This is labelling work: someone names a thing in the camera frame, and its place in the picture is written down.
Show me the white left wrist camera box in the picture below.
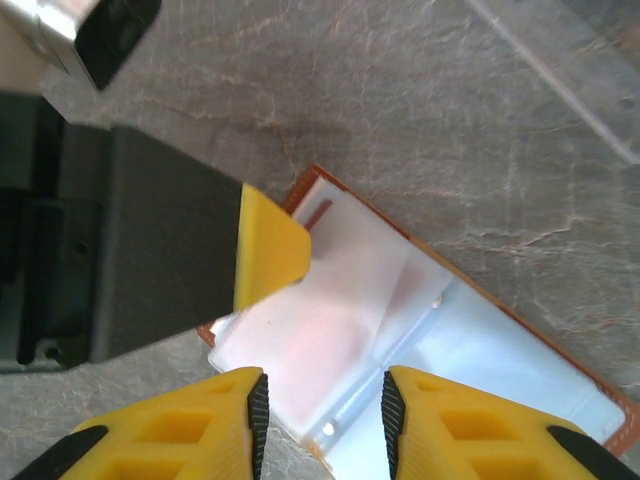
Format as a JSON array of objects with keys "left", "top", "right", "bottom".
[{"left": 0, "top": 0, "right": 164, "bottom": 92}]

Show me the clear acrylic card stand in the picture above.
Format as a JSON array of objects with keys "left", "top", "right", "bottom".
[{"left": 464, "top": 0, "right": 640, "bottom": 166}]

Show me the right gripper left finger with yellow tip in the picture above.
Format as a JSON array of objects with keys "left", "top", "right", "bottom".
[{"left": 12, "top": 367, "right": 272, "bottom": 480}]

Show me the brown leather card holder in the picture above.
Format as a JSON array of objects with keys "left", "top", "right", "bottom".
[{"left": 197, "top": 164, "right": 636, "bottom": 476}]

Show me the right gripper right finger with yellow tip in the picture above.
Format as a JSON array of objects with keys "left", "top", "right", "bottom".
[{"left": 382, "top": 364, "right": 640, "bottom": 480}]

